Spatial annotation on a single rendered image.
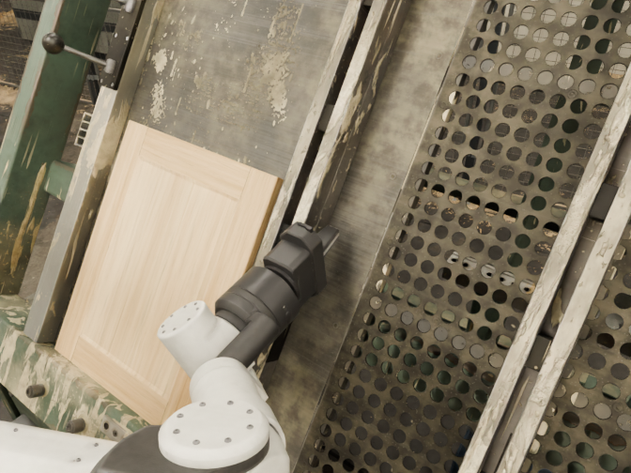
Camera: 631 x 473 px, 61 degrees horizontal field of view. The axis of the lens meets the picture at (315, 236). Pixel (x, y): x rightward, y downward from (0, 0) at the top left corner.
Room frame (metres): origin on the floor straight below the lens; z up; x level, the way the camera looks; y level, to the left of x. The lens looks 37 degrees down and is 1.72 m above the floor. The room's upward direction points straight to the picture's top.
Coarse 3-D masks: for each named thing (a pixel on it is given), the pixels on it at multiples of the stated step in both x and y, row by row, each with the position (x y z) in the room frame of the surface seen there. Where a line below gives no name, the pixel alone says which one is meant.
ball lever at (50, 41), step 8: (48, 40) 0.97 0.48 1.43; (56, 40) 0.98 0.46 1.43; (48, 48) 0.97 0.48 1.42; (56, 48) 0.98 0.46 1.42; (64, 48) 0.99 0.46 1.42; (80, 56) 1.00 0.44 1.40; (88, 56) 1.00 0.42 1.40; (104, 64) 1.01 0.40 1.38; (112, 64) 1.01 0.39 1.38; (112, 72) 1.01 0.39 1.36
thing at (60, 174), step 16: (48, 176) 1.07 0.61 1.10; (64, 176) 1.05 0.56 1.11; (48, 192) 1.05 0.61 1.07; (64, 192) 1.02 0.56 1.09; (384, 320) 0.59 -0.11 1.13; (368, 336) 0.57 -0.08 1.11; (400, 336) 0.55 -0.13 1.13; (416, 336) 0.55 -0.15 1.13; (432, 352) 0.52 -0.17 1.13; (384, 368) 0.53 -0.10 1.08; (432, 368) 0.51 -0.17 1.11; (464, 368) 0.49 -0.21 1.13; (416, 384) 0.50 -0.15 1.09; (464, 384) 0.48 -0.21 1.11; (480, 400) 0.46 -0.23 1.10; (480, 416) 0.44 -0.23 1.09; (576, 416) 0.41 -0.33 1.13; (560, 432) 0.40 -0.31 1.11; (592, 432) 0.39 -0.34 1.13; (592, 448) 0.38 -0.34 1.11; (560, 464) 0.38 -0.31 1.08; (576, 464) 0.37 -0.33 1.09; (608, 464) 0.36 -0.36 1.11
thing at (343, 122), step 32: (352, 0) 0.81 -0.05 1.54; (384, 0) 0.78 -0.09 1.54; (352, 32) 0.78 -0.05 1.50; (384, 32) 0.78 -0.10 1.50; (352, 64) 0.75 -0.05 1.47; (384, 64) 0.79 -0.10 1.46; (320, 96) 0.74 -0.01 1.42; (352, 96) 0.72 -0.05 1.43; (320, 128) 0.72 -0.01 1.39; (352, 128) 0.72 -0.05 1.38; (320, 160) 0.68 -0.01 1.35; (288, 192) 0.67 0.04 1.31; (320, 192) 0.66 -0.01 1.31; (288, 224) 0.65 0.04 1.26; (320, 224) 0.66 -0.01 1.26; (256, 256) 0.63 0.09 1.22
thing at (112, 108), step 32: (160, 0) 1.10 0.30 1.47; (128, 64) 1.02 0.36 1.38; (128, 96) 1.01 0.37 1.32; (96, 128) 0.97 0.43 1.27; (96, 160) 0.93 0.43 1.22; (96, 192) 0.91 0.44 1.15; (64, 224) 0.88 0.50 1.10; (64, 256) 0.83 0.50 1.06; (64, 288) 0.81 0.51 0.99; (32, 320) 0.78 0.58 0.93
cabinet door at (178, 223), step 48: (144, 144) 0.92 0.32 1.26; (144, 192) 0.86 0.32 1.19; (192, 192) 0.81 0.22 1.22; (240, 192) 0.76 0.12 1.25; (96, 240) 0.84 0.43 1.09; (144, 240) 0.80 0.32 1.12; (192, 240) 0.75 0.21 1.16; (240, 240) 0.71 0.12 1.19; (96, 288) 0.78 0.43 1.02; (144, 288) 0.73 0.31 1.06; (192, 288) 0.69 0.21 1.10; (96, 336) 0.72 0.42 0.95; (144, 336) 0.68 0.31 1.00; (144, 384) 0.62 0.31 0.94
